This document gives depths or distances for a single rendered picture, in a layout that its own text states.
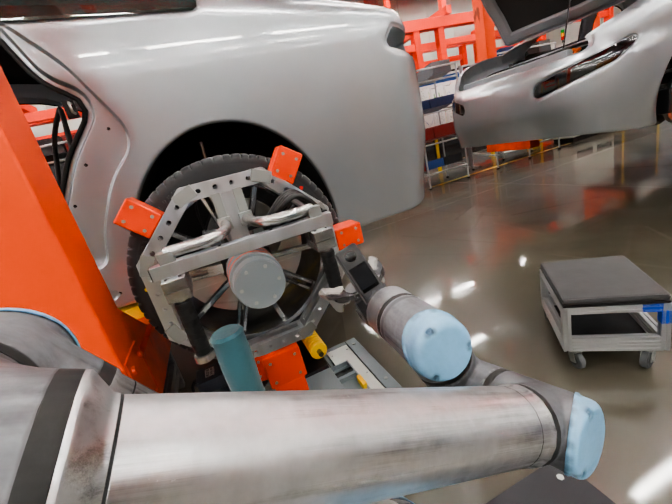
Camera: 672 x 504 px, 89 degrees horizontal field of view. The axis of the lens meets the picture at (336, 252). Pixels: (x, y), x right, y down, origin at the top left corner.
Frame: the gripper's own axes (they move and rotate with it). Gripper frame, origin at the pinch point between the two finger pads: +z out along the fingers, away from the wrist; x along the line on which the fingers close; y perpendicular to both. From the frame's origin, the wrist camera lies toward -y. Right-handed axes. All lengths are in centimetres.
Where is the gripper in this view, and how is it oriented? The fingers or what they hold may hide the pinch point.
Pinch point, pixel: (343, 272)
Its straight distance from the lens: 79.4
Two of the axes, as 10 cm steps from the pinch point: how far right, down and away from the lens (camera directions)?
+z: -3.3, -1.9, 9.3
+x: 8.2, -5.4, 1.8
